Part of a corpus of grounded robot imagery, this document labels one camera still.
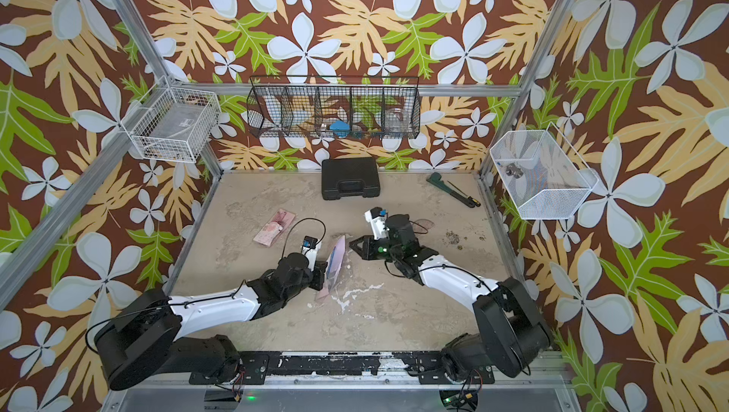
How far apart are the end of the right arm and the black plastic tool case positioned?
1.27 feet

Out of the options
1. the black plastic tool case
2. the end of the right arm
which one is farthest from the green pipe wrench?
the end of the right arm

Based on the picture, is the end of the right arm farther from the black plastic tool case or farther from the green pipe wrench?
the green pipe wrench

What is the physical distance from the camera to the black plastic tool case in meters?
1.10

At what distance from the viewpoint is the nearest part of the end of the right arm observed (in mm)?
641

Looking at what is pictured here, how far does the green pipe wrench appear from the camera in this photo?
3.71ft

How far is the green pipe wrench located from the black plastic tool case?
0.24m

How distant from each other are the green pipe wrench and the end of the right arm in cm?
50
